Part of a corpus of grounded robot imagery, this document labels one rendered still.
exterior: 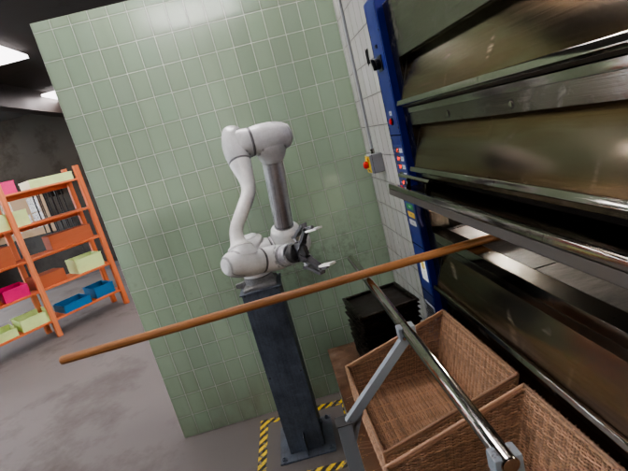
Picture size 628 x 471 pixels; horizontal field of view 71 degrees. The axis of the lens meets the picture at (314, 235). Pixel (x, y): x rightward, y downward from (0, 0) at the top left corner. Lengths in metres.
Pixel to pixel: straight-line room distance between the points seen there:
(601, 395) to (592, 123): 0.60
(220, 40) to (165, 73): 0.35
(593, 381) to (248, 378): 2.22
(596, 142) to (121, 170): 2.35
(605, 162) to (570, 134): 0.12
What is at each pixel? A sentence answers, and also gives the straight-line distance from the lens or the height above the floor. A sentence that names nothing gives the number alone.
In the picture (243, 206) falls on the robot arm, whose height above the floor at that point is 1.48.
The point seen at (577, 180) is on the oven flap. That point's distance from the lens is 1.01.
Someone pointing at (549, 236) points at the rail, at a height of 1.43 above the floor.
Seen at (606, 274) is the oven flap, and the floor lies 1.40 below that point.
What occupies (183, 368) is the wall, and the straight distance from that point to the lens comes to 3.03.
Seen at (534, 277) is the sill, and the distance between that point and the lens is 1.35.
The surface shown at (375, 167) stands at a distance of 2.36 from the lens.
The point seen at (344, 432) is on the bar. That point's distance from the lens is 1.28.
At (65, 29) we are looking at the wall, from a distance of 2.88.
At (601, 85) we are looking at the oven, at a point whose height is 1.66.
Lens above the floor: 1.71
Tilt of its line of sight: 13 degrees down
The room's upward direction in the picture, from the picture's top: 15 degrees counter-clockwise
